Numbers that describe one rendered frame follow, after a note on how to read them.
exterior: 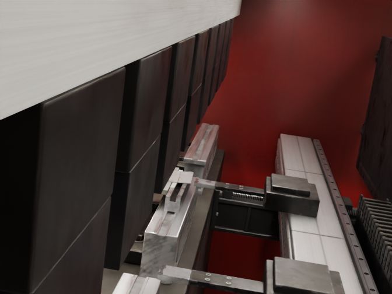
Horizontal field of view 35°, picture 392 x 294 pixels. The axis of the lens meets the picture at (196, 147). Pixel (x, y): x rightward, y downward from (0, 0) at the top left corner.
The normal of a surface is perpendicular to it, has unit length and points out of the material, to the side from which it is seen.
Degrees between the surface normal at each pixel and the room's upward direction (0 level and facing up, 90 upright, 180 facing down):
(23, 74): 90
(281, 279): 0
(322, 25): 90
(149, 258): 90
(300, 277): 0
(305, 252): 0
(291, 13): 90
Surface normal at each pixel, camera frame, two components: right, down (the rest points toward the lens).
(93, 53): 0.99, 0.15
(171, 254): -0.11, 0.22
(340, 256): 0.14, -0.96
